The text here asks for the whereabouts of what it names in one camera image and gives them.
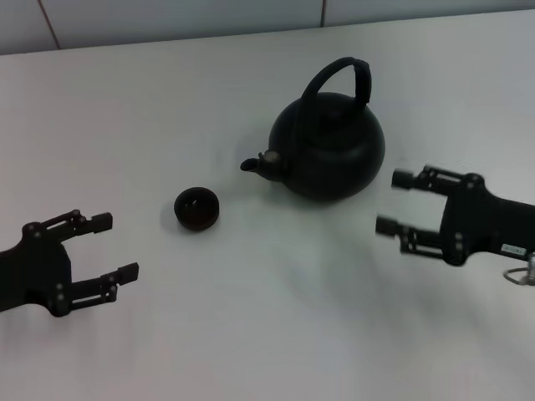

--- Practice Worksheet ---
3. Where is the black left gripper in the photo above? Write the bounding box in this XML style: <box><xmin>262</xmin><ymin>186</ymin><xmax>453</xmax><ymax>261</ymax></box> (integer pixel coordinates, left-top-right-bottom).
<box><xmin>0</xmin><ymin>209</ymin><xmax>140</xmax><ymax>318</ymax></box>

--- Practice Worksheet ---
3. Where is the right gripper cable connector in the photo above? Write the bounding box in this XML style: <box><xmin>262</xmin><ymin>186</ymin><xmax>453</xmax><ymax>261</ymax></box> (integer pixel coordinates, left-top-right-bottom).
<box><xmin>502</xmin><ymin>250</ymin><xmax>535</xmax><ymax>287</ymax></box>

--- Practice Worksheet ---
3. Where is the black round teapot with handle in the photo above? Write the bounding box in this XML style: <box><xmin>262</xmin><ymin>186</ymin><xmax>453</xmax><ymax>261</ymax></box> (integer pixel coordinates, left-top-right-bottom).
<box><xmin>240</xmin><ymin>57</ymin><xmax>386</xmax><ymax>203</ymax></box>

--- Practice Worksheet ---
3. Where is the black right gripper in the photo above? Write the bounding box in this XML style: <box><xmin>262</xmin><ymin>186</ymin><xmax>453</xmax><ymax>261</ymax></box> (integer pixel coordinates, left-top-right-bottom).
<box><xmin>374</xmin><ymin>164</ymin><xmax>535</xmax><ymax>268</ymax></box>

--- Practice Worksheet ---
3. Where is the small black teacup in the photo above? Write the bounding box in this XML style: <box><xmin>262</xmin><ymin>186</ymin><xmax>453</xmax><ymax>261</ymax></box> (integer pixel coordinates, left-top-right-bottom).
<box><xmin>173</xmin><ymin>187</ymin><xmax>222</xmax><ymax>231</ymax></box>

